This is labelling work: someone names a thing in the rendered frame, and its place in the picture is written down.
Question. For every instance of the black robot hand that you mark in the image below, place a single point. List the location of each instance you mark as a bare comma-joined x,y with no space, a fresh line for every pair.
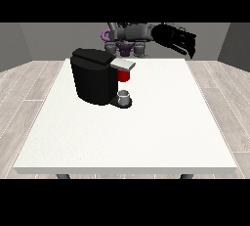
172,37

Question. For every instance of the dark table leg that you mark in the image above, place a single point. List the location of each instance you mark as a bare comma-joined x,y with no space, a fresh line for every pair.
187,176
63,176

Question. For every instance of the pale grey machine lid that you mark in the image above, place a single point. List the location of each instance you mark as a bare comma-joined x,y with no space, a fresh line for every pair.
123,63

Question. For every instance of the small grey cup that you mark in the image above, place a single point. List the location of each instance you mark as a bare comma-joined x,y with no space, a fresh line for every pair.
123,98

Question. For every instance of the black coffee machine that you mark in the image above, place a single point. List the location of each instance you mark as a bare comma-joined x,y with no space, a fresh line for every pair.
91,80

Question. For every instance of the red pod holder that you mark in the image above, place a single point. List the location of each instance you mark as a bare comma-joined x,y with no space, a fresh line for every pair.
122,75

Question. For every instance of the grey robot trunk purple rings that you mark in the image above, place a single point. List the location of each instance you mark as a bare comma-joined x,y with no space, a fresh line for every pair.
124,50

